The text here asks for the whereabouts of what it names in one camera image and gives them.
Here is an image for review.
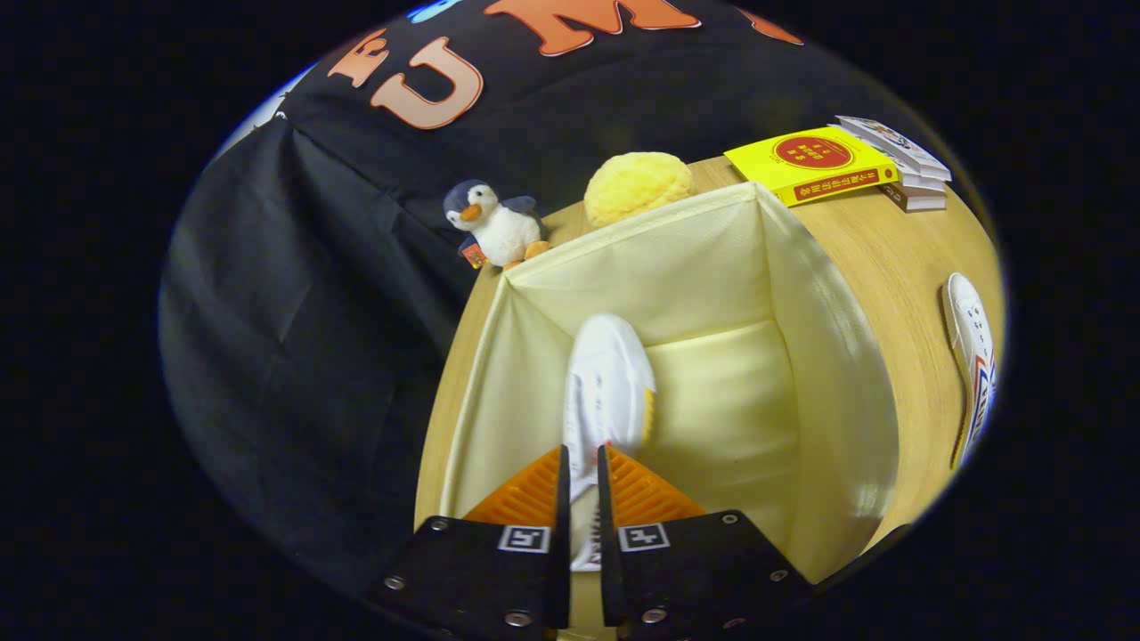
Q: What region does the black backdrop cloth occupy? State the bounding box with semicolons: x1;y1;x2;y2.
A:
160;0;900;588

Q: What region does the cream fabric storage box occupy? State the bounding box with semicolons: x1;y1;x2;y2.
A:
439;181;900;637

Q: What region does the white canvas shoe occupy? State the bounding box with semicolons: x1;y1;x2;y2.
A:
940;272;997;471
561;313;658;572

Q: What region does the white floral cover book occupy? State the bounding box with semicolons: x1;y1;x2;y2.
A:
834;116;953;183

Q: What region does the yellow round plush bun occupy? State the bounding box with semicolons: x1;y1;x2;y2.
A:
583;151;696;229

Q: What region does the yellow book with red circle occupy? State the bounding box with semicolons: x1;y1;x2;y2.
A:
723;126;901;208

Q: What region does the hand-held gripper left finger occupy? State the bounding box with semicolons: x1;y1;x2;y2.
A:
367;445;571;637

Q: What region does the brown cover book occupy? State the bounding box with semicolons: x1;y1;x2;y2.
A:
877;183;948;214

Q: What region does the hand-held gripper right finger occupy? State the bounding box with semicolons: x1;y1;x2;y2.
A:
597;443;816;640

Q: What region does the penguin plush toy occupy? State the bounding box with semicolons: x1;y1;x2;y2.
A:
443;179;551;272

